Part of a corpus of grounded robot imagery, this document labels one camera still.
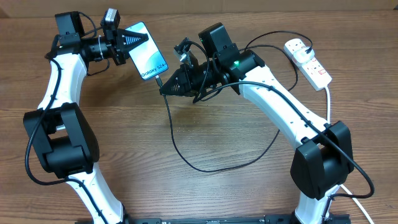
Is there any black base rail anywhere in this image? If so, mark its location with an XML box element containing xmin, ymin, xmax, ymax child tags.
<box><xmin>74</xmin><ymin>211</ymin><xmax>352</xmax><ymax>224</ymax></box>

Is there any Samsung Galaxy smartphone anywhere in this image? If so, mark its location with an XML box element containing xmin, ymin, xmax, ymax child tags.
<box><xmin>126</xmin><ymin>22</ymin><xmax>169</xmax><ymax>80</ymax></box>

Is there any white power strip cord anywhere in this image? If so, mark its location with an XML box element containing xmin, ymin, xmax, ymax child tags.
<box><xmin>323</xmin><ymin>86</ymin><xmax>376</xmax><ymax>224</ymax></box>

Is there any white power strip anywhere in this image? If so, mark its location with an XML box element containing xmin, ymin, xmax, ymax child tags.
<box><xmin>284</xmin><ymin>39</ymin><xmax>332</xmax><ymax>91</ymax></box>

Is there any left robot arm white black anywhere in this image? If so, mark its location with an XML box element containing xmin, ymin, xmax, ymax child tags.
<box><xmin>23</xmin><ymin>8</ymin><xmax>149</xmax><ymax>223</ymax></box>

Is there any white charger plug adapter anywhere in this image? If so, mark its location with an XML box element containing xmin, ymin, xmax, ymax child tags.
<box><xmin>293</xmin><ymin>47</ymin><xmax>315</xmax><ymax>64</ymax></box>

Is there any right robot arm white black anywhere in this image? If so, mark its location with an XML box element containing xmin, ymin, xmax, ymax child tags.
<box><xmin>160</xmin><ymin>23</ymin><xmax>359</xmax><ymax>223</ymax></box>

